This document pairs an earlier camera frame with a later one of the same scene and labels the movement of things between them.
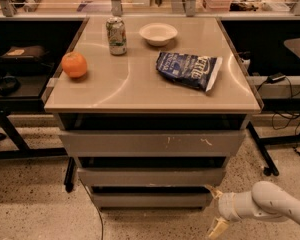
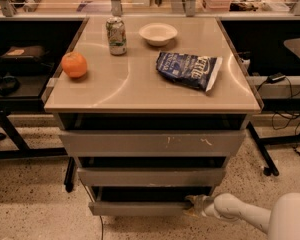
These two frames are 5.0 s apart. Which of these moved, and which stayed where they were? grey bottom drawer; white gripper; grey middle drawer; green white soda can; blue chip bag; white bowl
Moved: white gripper; grey bottom drawer
Stayed: blue chip bag; green white soda can; white bowl; grey middle drawer
